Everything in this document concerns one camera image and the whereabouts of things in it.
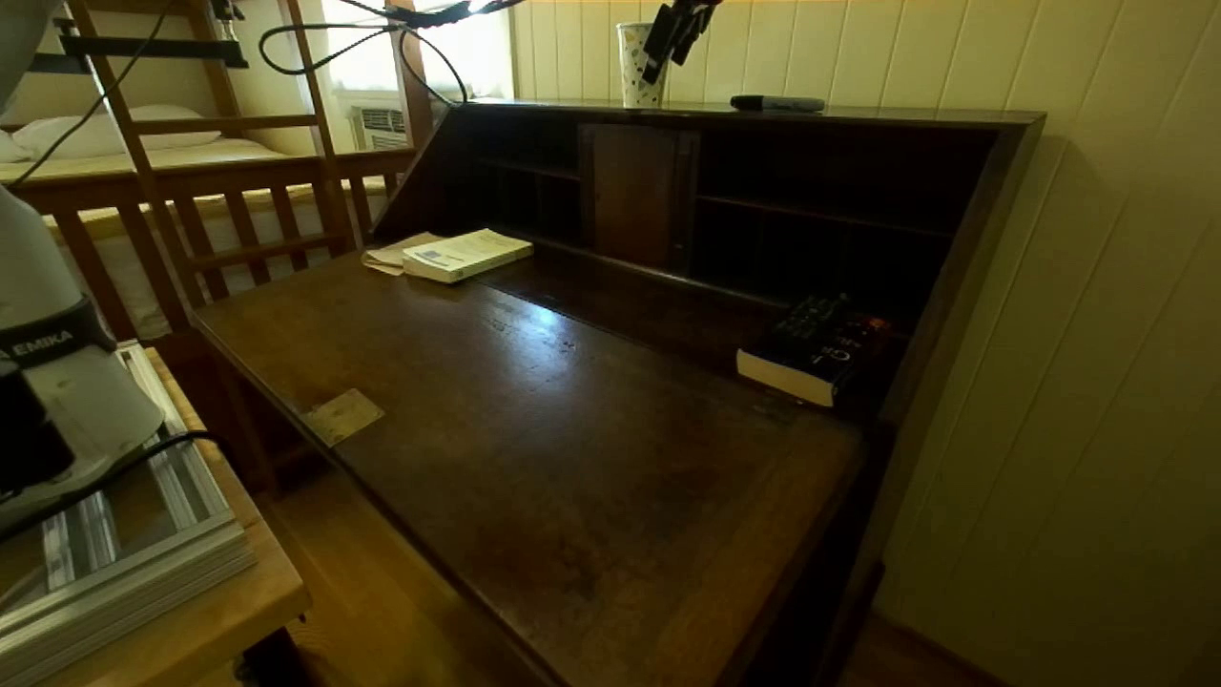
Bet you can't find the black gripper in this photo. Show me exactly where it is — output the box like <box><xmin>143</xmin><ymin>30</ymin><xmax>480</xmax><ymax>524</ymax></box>
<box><xmin>640</xmin><ymin>0</ymin><xmax>725</xmax><ymax>74</ymax></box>

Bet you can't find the white patterned paper coffee cup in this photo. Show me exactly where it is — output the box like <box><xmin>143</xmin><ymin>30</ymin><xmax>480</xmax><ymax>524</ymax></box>
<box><xmin>614</xmin><ymin>21</ymin><xmax>674</xmax><ymax>112</ymax></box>

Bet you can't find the white paperback book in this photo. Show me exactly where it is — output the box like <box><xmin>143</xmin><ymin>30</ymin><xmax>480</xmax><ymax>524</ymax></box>
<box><xmin>396</xmin><ymin>224</ymin><xmax>538</xmax><ymax>285</ymax></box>

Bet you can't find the white window air conditioner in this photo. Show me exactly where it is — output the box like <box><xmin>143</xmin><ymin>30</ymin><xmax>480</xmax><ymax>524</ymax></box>
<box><xmin>349</xmin><ymin>103</ymin><xmax>415</xmax><ymax>153</ymax></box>

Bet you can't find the bright window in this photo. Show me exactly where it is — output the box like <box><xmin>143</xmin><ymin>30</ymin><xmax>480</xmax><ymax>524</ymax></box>
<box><xmin>317</xmin><ymin>0</ymin><xmax>517</xmax><ymax>108</ymax></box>

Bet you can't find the black cover paperback book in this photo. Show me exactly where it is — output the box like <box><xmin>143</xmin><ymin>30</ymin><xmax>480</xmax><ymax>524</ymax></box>
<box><xmin>734</xmin><ymin>289</ymin><xmax>902</xmax><ymax>414</ymax></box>

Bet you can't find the brown paper envelope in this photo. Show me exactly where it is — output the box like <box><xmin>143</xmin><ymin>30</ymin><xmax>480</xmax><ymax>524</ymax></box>
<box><xmin>360</xmin><ymin>231</ymin><xmax>444</xmax><ymax>280</ymax></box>

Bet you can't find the dark wooden secretary desk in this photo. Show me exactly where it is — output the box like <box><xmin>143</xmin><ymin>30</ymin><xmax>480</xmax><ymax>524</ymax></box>
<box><xmin>186</xmin><ymin>94</ymin><xmax>1051</xmax><ymax>687</ymax></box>

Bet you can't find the wooden slatted chair back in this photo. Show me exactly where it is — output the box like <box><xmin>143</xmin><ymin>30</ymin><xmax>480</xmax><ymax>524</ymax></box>
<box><xmin>19</xmin><ymin>147</ymin><xmax>419</xmax><ymax>349</ymax></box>

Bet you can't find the white bed mattress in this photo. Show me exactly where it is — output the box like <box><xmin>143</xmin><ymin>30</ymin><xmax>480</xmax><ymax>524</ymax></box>
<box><xmin>23</xmin><ymin>130</ymin><xmax>392</xmax><ymax>246</ymax></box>

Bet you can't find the tan patch on desk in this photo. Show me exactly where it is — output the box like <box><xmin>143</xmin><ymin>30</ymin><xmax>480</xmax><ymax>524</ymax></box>
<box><xmin>302</xmin><ymin>385</ymin><xmax>388</xmax><ymax>452</ymax></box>

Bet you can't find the black metal bar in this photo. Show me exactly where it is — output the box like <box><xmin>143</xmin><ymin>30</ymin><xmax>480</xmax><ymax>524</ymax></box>
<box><xmin>23</xmin><ymin>26</ymin><xmax>251</xmax><ymax>74</ymax></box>

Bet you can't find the wooden bunk ladder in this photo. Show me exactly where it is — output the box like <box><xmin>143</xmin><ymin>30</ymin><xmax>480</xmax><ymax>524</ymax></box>
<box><xmin>63</xmin><ymin>0</ymin><xmax>365</xmax><ymax>318</ymax></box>

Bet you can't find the white pillow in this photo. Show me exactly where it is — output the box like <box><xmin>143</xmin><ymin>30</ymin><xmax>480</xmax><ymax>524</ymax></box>
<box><xmin>4</xmin><ymin>103</ymin><xmax>227</xmax><ymax>166</ymax></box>

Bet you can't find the light wooden side table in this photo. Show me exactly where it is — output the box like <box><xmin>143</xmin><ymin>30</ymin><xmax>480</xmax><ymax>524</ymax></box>
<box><xmin>33</xmin><ymin>349</ymin><xmax>314</xmax><ymax>687</ymax></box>

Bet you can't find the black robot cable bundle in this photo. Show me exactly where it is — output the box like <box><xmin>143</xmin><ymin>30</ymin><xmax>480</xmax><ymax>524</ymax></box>
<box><xmin>257</xmin><ymin>0</ymin><xmax>527</xmax><ymax>108</ymax></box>

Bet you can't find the thin black hanging cable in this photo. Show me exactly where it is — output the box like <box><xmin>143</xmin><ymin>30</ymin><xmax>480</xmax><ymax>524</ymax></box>
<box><xmin>10</xmin><ymin>0</ymin><xmax>177</xmax><ymax>184</ymax></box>

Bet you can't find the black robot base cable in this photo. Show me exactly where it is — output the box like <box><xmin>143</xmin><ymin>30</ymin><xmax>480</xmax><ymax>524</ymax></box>
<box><xmin>0</xmin><ymin>427</ymin><xmax>223</xmax><ymax>538</ymax></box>

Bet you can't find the aluminium profile base frame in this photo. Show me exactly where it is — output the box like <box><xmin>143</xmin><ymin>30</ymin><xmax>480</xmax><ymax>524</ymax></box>
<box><xmin>0</xmin><ymin>335</ymin><xmax>257</xmax><ymax>687</ymax></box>

